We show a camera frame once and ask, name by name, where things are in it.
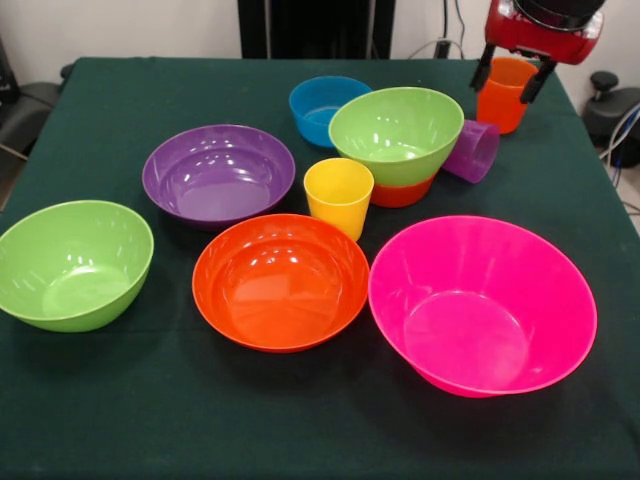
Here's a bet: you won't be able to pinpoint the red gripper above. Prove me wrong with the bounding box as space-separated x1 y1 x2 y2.
469 0 605 105

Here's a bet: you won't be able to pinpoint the purple plastic cup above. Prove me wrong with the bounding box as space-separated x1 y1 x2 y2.
442 119 501 185

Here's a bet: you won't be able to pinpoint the green plastic bowl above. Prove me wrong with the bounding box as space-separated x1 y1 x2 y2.
0 199 155 334
328 87 465 187

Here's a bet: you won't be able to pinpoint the pink plastic bowl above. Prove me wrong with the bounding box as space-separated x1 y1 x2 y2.
368 215 599 399

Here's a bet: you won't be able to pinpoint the large orange plastic bowl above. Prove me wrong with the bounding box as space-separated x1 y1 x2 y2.
192 213 372 354

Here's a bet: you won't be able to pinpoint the orange plastic cup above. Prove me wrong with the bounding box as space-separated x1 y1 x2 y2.
475 56 541 135

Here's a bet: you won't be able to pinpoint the small orange plastic bowl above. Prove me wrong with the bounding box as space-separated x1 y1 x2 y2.
370 172 435 209

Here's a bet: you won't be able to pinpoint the blue plastic bowl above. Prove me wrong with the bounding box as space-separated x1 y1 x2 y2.
288 75 374 149

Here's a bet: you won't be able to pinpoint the yellow plastic cup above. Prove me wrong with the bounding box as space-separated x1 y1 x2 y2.
303 157 375 242

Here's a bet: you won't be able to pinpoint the purple plastic bowl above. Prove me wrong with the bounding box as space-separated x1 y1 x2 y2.
141 124 297 232

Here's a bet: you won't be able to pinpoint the black chair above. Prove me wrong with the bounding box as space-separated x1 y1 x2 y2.
0 37 64 161

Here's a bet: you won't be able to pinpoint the dark green tablecloth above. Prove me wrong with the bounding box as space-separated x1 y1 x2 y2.
0 56 640 480

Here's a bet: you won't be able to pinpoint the thin black cable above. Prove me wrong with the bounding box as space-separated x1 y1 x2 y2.
452 0 469 40

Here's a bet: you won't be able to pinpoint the blue and white cables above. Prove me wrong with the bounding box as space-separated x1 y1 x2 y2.
598 102 640 174

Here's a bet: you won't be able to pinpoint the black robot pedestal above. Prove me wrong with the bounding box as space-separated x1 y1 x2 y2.
237 0 396 60

